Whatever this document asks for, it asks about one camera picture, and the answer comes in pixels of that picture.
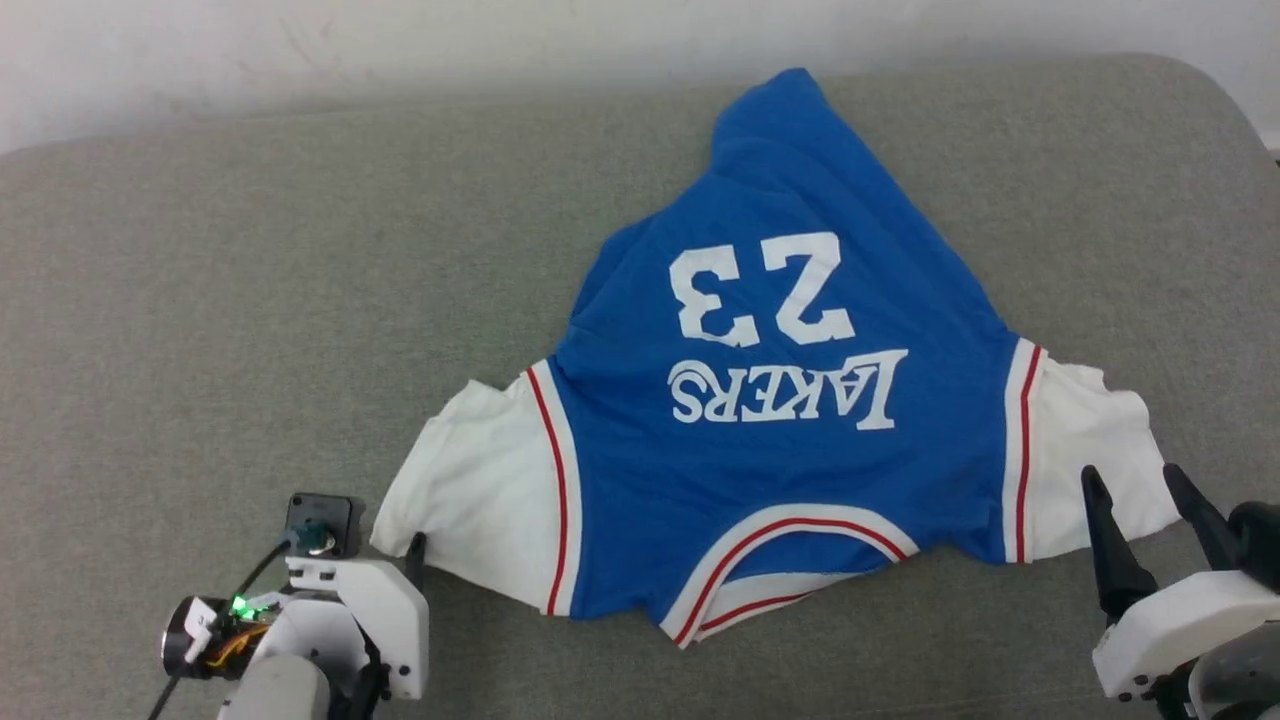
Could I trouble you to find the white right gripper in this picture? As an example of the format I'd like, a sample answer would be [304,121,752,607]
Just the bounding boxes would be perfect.
[1081,461,1280,701]

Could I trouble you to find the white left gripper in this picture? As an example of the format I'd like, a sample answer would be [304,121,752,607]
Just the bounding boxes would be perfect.
[283,532,432,702]

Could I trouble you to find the blue white Lakers jersey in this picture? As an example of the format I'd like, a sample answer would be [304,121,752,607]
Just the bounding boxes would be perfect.
[370,68,1184,650]

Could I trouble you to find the grey fabric sofa cushion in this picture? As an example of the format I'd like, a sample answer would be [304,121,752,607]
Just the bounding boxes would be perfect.
[0,55,1280,720]

